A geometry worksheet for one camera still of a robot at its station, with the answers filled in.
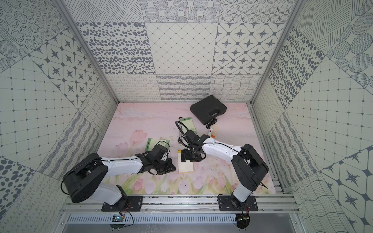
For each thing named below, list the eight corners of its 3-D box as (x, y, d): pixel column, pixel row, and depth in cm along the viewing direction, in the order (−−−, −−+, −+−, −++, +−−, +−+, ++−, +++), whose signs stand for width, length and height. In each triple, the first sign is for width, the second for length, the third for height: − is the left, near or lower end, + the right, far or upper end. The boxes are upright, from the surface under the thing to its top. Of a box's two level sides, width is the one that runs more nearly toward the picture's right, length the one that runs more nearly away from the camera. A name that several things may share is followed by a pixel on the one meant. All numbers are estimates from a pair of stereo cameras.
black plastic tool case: (204, 125, 108) (205, 121, 104) (189, 110, 118) (189, 105, 114) (226, 112, 117) (227, 107, 113) (211, 98, 127) (211, 94, 123)
